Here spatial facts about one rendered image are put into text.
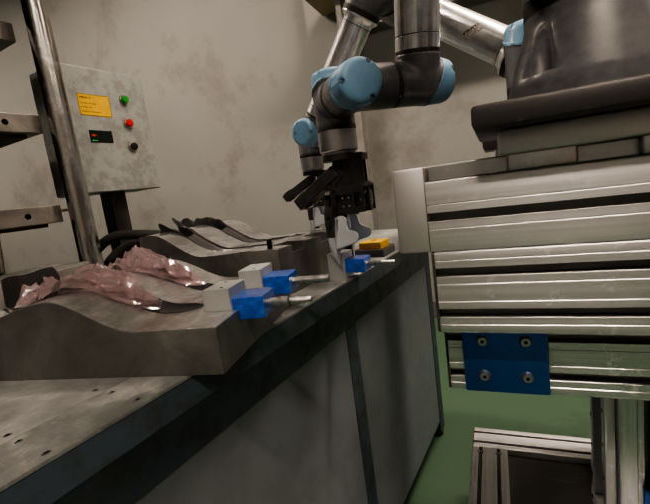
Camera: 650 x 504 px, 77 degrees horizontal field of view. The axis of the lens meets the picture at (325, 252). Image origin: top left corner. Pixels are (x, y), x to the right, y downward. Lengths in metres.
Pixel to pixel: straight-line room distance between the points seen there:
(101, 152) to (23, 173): 3.67
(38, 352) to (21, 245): 4.86
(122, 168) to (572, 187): 1.42
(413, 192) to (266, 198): 2.82
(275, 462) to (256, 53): 2.95
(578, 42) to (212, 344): 0.45
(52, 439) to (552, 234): 0.49
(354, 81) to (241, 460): 0.59
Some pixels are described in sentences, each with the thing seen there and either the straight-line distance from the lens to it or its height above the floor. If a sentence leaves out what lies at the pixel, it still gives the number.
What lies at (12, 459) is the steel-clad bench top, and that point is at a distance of 0.46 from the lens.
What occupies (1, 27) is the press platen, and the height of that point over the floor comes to 1.52.
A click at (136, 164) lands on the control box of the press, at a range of 1.65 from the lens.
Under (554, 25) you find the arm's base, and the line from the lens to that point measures 0.47.
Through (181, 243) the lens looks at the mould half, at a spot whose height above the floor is 0.91.
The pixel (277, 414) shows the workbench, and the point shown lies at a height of 0.63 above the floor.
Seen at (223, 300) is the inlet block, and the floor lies 0.87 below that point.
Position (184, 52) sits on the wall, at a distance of 3.72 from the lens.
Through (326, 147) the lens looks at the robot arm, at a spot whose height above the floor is 1.06.
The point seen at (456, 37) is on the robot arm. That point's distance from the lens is 1.18.
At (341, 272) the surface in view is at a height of 0.82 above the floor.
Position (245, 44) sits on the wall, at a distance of 3.41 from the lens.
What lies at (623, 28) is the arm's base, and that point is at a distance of 0.46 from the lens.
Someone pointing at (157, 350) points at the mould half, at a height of 0.83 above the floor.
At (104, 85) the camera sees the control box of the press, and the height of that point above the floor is 1.42.
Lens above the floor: 0.99
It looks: 9 degrees down
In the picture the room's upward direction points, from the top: 8 degrees counter-clockwise
